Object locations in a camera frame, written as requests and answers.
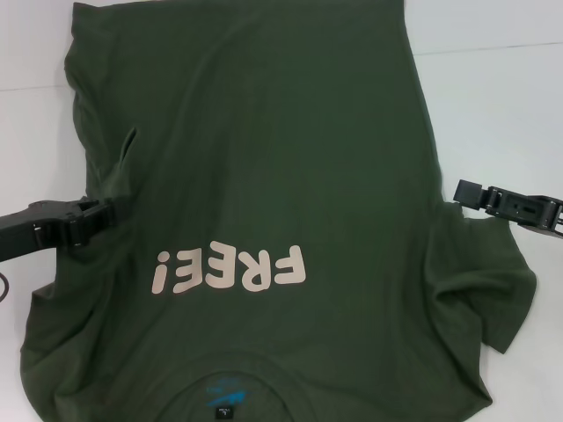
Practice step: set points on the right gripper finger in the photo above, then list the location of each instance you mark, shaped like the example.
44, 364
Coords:
473, 193

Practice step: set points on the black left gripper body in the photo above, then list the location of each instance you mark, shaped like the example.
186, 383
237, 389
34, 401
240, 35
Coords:
31, 226

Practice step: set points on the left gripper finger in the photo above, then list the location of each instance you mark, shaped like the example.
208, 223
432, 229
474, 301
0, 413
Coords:
97, 220
81, 206

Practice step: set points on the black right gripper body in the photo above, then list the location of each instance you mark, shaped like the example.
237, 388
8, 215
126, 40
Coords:
538, 208

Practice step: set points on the dark green FREE t-shirt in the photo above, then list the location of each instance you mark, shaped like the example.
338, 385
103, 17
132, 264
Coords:
264, 132

